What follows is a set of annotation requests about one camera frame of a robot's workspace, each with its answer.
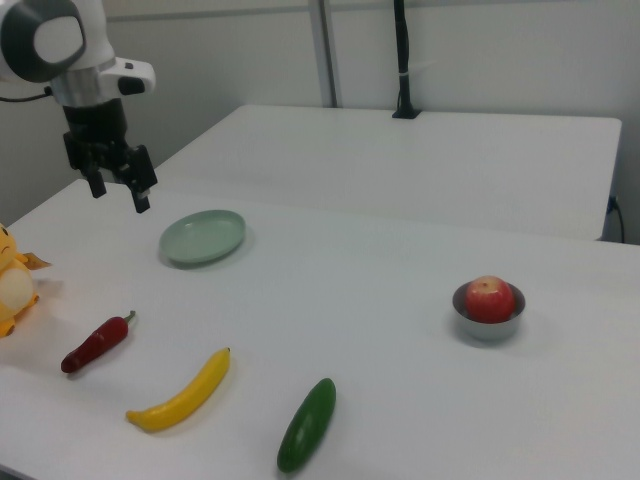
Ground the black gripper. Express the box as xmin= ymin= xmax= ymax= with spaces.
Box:
xmin=62 ymin=98 xmax=159 ymax=215

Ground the red apple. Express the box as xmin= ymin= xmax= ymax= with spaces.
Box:
xmin=465 ymin=274 xmax=516 ymax=325

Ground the small grey bowl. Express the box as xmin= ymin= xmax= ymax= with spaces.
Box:
xmin=451 ymin=279 xmax=528 ymax=343

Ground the light green plate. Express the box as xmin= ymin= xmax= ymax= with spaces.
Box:
xmin=158 ymin=209 xmax=248 ymax=266

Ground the yellow plush toy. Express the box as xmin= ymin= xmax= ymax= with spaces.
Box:
xmin=0 ymin=221 xmax=53 ymax=340

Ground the red chili pepper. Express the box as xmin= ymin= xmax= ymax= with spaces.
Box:
xmin=60 ymin=309 xmax=138 ymax=376

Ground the yellow banana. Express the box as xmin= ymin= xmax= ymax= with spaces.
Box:
xmin=124 ymin=346 xmax=233 ymax=434

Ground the black pole with base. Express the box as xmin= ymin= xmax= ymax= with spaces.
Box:
xmin=390 ymin=0 xmax=424 ymax=121

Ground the green cucumber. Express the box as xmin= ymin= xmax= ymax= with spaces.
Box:
xmin=276 ymin=377 xmax=338 ymax=474

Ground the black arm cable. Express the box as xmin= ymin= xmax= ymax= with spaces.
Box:
xmin=0 ymin=85 xmax=55 ymax=104

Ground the grey partition frame post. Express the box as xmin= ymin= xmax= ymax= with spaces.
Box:
xmin=308 ymin=0 xmax=345 ymax=109

